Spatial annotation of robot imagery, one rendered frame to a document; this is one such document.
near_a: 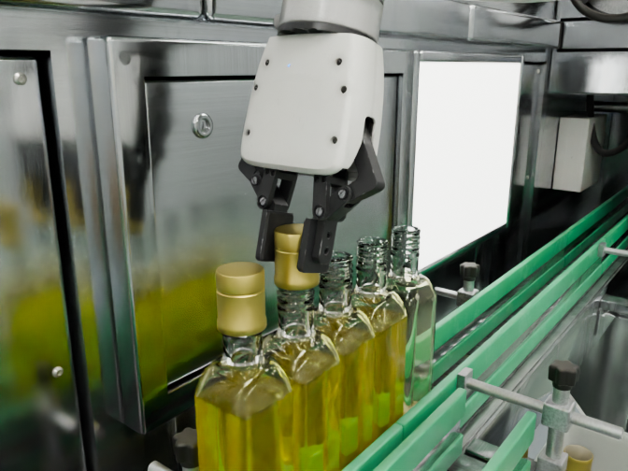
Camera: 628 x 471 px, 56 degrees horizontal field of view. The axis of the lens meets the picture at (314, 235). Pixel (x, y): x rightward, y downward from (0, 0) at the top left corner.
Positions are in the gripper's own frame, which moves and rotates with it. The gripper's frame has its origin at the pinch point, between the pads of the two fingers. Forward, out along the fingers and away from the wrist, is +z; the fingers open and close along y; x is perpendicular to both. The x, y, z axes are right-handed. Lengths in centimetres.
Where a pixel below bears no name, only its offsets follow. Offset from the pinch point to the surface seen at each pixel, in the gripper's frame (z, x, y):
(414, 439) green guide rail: 17.2, 14.9, 5.7
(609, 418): 38, 122, 5
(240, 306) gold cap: 4.6, -6.0, 1.1
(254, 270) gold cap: 2.1, -5.1, 1.0
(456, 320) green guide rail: 10.4, 43.4, -4.1
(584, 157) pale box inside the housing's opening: -23, 118, -10
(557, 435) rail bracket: 16.6, 29.1, 14.7
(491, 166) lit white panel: -14, 70, -14
